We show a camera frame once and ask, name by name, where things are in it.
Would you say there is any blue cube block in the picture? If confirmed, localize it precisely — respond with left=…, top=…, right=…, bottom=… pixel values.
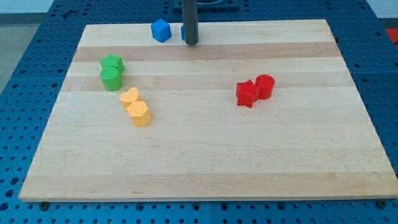
left=150, top=19, right=171, bottom=43

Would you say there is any yellow hexagon block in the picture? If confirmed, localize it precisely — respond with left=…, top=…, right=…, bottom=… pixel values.
left=127, top=101, right=151, bottom=127

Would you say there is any green circle block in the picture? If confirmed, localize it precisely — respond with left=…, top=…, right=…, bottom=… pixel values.
left=99, top=67, right=123, bottom=91

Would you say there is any red star block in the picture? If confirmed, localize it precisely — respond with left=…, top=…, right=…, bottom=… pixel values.
left=236, top=80, right=261, bottom=108

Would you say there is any green star block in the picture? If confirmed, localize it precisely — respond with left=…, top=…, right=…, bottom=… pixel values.
left=99, top=54, right=125, bottom=73

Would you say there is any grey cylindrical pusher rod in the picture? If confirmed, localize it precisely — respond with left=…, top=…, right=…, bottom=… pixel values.
left=182, top=0, right=199, bottom=45

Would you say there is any red circle block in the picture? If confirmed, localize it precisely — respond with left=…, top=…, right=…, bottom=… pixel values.
left=256, top=74, right=275, bottom=100

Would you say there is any blue block behind rod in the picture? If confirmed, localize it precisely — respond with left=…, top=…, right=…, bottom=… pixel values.
left=180, top=25, right=185, bottom=40

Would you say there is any light wooden board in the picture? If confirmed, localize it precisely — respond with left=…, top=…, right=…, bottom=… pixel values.
left=19, top=19, right=397, bottom=202

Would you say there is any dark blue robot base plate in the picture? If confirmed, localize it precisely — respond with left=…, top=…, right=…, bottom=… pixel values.
left=171, top=0, right=239, bottom=12

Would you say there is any yellow heart block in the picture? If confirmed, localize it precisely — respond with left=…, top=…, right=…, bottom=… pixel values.
left=119, top=87, right=141, bottom=110

